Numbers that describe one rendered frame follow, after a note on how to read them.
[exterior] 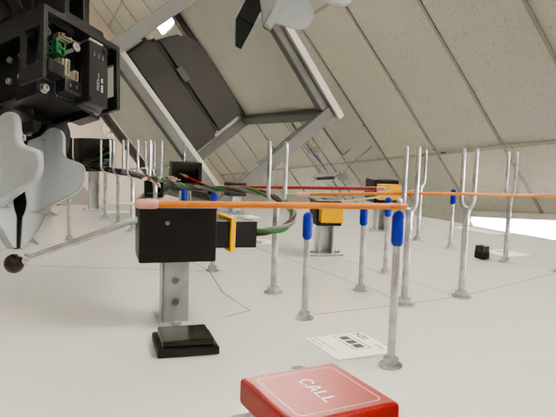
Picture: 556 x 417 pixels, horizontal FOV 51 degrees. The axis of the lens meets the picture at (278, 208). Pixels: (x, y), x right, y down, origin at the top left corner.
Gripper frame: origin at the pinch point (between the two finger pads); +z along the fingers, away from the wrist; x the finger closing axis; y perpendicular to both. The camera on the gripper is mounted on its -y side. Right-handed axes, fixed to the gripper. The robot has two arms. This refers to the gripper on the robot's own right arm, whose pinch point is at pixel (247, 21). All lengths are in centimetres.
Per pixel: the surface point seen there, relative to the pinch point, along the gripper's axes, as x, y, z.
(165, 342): -7.7, 3.2, 22.8
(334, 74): 366, 124, -110
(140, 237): -2.1, -0.4, 18.0
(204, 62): 108, 9, -17
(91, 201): 79, -2, 24
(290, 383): -21.4, 5.6, 19.0
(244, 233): -1.3, 6.7, 14.6
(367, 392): -23.0, 8.2, 17.8
